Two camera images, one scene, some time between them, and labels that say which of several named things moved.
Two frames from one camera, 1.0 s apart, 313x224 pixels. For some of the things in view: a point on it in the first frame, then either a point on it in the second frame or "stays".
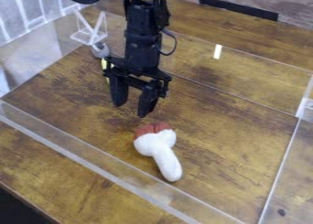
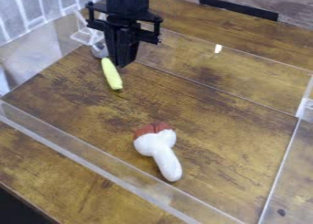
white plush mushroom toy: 153,142 stays
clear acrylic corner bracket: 89,35 stays
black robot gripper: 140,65 -> 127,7
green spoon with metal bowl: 100,51 stays
